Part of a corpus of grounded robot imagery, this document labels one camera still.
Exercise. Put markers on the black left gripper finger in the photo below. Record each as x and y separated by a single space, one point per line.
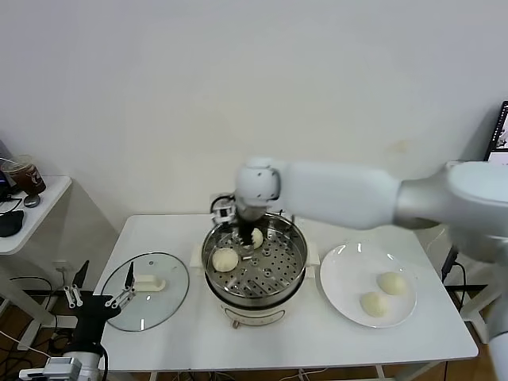
129 275
81 274

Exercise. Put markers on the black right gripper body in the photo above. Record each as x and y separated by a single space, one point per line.
248 228

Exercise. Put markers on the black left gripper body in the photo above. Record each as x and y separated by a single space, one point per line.
93 317

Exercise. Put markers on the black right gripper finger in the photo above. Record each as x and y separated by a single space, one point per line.
242 243
251 250

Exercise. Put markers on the white steamed baozi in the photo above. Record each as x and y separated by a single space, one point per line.
225 260
258 238
373 305
391 283

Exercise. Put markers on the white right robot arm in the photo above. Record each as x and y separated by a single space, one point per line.
337 194

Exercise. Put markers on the perforated steel steamer basket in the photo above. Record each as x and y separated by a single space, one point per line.
285 262

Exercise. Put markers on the white electric cooker base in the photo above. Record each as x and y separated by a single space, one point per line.
254 315

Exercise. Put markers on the white side table with cup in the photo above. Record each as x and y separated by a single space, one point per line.
47 214

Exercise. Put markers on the black computer mouse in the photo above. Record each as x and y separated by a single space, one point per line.
10 223

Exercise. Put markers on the round grey coaster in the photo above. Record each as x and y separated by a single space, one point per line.
31 200

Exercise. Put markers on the white round plate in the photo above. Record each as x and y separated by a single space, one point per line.
349 278

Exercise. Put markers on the iced coffee plastic cup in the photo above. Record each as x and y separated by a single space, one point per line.
27 179

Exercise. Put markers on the white drinking straw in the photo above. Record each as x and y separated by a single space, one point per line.
8 160

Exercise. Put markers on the dark screen device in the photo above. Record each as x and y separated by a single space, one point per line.
3 152

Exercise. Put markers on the white side table with laptop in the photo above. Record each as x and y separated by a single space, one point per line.
482 325

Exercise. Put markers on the open dark laptop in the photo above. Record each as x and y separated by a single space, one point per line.
501 135

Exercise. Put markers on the white wall outlet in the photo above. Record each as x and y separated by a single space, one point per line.
63 266

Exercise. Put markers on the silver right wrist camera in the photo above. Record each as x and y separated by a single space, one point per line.
223 214

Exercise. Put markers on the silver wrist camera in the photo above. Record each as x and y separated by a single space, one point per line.
223 214
55 367

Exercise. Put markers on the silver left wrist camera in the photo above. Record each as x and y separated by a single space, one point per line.
55 367

